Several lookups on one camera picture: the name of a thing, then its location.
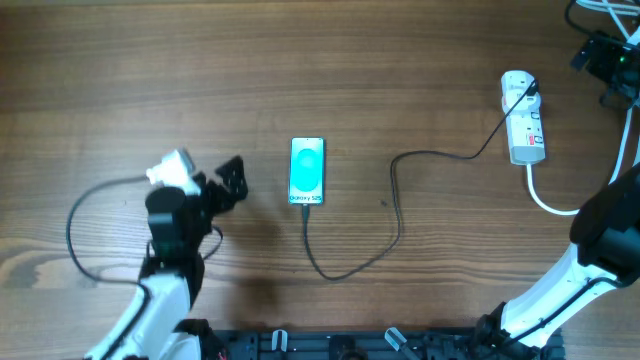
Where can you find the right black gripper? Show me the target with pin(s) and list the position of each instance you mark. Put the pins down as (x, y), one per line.
(596, 65)

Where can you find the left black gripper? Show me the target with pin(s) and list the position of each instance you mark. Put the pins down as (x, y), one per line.
(235, 183)

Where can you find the turquoise screen Galaxy smartphone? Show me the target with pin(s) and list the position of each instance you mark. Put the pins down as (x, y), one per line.
(306, 175)

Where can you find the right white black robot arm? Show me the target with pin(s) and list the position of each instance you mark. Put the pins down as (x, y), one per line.
(603, 253)

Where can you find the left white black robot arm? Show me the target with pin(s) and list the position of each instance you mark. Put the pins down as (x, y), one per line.
(181, 208)

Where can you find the white charger plug adapter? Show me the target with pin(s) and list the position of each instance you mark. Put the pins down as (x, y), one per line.
(521, 100)

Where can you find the white power strip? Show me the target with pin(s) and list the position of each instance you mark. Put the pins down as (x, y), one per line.
(525, 136)

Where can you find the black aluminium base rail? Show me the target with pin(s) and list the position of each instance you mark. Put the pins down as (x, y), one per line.
(435, 344)

